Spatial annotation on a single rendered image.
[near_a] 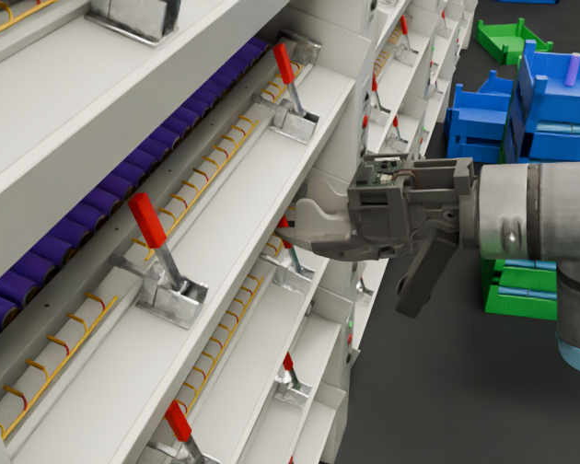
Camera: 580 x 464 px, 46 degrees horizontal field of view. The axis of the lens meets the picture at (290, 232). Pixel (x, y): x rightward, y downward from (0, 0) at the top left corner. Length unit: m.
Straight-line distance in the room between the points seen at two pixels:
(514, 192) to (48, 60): 0.43
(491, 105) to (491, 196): 1.68
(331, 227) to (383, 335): 0.84
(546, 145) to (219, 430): 0.93
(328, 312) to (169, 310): 0.58
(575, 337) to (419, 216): 0.19
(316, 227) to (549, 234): 0.22
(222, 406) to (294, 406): 0.27
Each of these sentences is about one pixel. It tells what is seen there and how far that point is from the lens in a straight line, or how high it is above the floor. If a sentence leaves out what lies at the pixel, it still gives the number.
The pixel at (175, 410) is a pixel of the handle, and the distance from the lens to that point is 0.56.
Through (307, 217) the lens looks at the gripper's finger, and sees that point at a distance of 0.70.
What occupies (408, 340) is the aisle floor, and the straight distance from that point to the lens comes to 1.51.
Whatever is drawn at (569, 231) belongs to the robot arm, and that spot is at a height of 0.71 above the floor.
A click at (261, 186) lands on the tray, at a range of 0.59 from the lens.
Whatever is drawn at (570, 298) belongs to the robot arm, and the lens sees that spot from 0.69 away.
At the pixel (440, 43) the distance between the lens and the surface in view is 2.04.
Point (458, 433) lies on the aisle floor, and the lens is 1.37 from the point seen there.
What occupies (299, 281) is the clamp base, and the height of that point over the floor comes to 0.56.
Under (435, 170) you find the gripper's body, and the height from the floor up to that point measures 0.72.
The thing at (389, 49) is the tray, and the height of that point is 0.56.
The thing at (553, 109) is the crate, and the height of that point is 0.50.
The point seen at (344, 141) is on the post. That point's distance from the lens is 0.85.
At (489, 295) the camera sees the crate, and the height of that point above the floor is 0.05.
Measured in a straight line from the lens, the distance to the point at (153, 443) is 0.60.
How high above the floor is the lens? 1.05
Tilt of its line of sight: 36 degrees down
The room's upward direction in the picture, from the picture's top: straight up
